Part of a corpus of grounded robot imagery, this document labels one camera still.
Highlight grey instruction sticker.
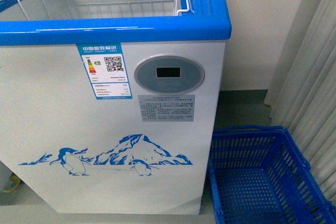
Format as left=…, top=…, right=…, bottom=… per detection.
left=138, top=94, right=195, bottom=122

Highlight round grey control panel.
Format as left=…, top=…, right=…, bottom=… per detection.
left=134, top=55, right=205, bottom=94

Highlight white blue chest freezer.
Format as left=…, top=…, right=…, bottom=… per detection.
left=1, top=0, right=232, bottom=215

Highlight energy efficiency label sticker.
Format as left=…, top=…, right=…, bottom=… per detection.
left=77, top=42, right=132, bottom=100

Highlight blue plastic shopping basket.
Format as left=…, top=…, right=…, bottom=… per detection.
left=208, top=125, right=335, bottom=223

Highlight white vertical blinds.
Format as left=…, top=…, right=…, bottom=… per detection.
left=265, top=0, right=335, bottom=203

